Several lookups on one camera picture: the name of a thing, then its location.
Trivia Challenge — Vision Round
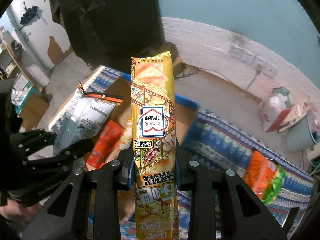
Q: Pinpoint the red snack bag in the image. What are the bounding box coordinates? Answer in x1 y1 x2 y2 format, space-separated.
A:
86 120 124 168

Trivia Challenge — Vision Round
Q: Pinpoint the gold illustrated snack packet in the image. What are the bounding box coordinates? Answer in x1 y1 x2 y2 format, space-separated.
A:
131 51 179 239

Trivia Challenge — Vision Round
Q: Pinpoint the silver white snack bag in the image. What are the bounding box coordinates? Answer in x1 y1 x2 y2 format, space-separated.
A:
49 83 123 155

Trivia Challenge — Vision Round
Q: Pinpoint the orange chip bag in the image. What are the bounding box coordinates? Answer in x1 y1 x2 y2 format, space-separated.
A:
243 150 278 200

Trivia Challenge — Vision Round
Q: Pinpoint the green snack bag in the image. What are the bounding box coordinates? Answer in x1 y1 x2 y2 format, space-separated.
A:
262 165 286 205

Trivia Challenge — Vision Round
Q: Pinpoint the blue-edged cardboard box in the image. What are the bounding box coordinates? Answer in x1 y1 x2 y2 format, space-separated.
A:
82 72 201 228

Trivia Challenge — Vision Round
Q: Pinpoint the blue patterned tablecloth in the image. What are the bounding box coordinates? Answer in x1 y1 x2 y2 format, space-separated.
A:
83 67 313 239

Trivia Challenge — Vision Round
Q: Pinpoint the brown floor cardboard box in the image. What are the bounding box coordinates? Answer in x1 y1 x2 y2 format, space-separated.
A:
19 93 49 132

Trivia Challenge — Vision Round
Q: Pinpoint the red white shopping bag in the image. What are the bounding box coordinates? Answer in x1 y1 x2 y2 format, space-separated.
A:
258 86 312 133

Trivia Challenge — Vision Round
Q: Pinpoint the black hanging cloth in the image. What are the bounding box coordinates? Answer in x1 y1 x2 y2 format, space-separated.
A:
49 0 164 73

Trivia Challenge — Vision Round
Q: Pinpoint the white wall socket strip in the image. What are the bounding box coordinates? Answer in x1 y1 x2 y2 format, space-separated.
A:
229 44 278 77

